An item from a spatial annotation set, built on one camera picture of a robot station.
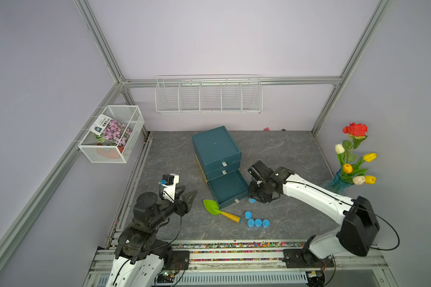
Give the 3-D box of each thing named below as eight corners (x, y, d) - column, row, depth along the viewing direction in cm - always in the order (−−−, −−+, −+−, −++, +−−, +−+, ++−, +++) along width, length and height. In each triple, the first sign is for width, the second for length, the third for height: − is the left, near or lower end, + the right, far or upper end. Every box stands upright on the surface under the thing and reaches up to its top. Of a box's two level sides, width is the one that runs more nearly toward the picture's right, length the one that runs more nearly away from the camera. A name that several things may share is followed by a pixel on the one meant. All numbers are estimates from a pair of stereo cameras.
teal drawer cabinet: (210, 191, 96) (208, 167, 78) (197, 161, 109) (192, 135, 91) (239, 179, 101) (243, 154, 83) (223, 152, 113) (224, 125, 95)
